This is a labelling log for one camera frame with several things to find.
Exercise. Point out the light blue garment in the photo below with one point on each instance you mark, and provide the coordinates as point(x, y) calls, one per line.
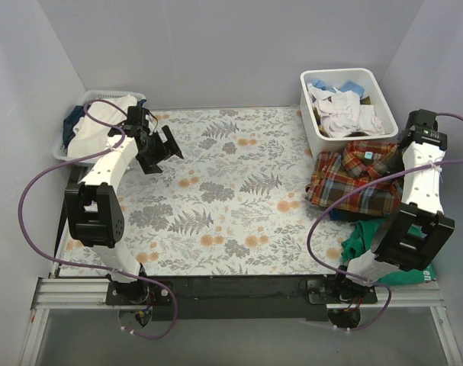
point(348, 86)

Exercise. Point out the white folded garment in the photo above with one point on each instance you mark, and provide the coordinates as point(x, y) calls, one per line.
point(91, 137)

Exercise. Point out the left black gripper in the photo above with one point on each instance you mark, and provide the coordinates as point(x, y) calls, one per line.
point(161, 149)

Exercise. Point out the plaid long sleeve shirt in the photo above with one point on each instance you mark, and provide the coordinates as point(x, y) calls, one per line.
point(336, 174)

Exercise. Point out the green shirt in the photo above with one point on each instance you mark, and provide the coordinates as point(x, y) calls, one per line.
point(360, 242)

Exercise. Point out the black folded shirt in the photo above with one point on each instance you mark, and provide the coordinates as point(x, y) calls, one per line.
point(348, 216)

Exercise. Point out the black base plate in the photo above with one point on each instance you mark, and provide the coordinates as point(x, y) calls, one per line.
point(262, 296)

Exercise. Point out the floral table mat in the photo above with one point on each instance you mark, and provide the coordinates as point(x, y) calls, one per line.
point(234, 203)

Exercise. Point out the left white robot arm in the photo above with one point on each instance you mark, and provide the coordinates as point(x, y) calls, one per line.
point(94, 214)

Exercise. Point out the grey perforated basket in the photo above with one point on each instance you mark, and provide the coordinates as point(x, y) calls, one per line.
point(59, 150)

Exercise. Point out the aluminium frame rail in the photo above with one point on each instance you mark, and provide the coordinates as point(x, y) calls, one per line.
point(91, 293)

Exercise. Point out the white plastic bin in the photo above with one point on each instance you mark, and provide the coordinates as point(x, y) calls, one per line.
point(336, 78)

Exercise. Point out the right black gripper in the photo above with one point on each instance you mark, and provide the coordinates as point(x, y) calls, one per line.
point(422, 128)

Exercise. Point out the white crumpled clothes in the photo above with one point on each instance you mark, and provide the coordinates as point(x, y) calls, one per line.
point(345, 114)

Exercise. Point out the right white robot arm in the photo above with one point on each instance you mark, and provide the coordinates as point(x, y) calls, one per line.
point(414, 233)

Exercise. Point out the navy blue garment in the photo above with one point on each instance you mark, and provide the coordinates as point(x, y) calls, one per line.
point(69, 124)

